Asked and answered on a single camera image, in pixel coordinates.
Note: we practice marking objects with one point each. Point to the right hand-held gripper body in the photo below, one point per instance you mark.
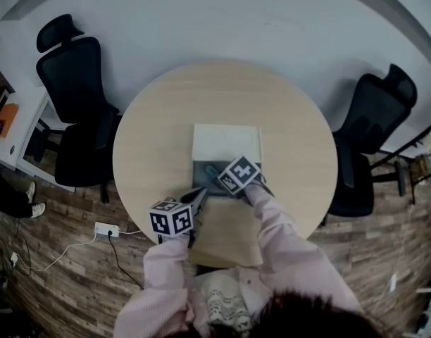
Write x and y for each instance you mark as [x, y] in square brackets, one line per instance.
[239, 174]

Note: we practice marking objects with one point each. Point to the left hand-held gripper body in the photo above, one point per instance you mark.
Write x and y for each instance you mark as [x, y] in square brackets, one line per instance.
[171, 221]

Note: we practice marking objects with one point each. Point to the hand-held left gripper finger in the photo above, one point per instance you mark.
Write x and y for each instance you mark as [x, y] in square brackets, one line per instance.
[194, 194]
[201, 203]

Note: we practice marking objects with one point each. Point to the small teal item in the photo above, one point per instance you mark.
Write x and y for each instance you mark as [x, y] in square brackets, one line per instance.
[212, 170]

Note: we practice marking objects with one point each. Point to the white box with grey interior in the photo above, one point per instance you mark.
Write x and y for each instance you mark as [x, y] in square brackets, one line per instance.
[226, 141]

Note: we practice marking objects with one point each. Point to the person's right forearm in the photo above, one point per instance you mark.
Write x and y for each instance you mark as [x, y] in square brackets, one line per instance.
[275, 224]

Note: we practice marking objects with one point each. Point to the person's left forearm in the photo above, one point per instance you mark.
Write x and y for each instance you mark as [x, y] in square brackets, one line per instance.
[168, 262]

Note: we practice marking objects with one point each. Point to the orange box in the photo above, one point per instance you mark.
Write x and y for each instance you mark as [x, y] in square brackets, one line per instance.
[7, 116]

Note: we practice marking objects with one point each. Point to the white power strip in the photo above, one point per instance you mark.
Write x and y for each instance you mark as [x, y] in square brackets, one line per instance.
[107, 229]

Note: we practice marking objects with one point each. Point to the person's torso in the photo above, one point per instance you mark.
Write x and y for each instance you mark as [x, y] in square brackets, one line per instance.
[222, 301]

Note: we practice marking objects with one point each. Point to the black office chair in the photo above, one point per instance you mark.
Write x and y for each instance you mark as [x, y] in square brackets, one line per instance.
[374, 118]
[74, 83]

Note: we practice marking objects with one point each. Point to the white desk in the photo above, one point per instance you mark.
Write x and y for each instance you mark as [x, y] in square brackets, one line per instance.
[23, 118]

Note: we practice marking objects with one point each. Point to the white wall adapter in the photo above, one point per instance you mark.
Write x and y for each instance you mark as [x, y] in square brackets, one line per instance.
[13, 258]

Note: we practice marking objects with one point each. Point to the black metal frame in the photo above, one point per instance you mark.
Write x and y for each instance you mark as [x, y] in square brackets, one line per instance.
[409, 153]

